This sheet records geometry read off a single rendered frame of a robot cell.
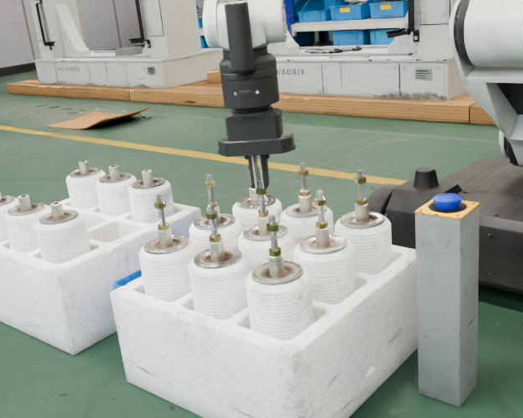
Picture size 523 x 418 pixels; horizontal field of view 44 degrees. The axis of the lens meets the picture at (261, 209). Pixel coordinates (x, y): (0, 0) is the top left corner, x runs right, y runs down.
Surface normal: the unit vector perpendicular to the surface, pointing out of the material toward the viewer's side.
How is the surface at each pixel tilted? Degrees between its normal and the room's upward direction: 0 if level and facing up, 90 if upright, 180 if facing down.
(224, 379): 90
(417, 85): 90
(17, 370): 0
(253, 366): 90
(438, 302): 90
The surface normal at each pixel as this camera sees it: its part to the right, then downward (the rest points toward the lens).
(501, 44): -0.58, 0.64
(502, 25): -0.67, 0.19
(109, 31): 0.74, 0.15
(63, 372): -0.10, -0.94
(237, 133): -0.15, 0.34
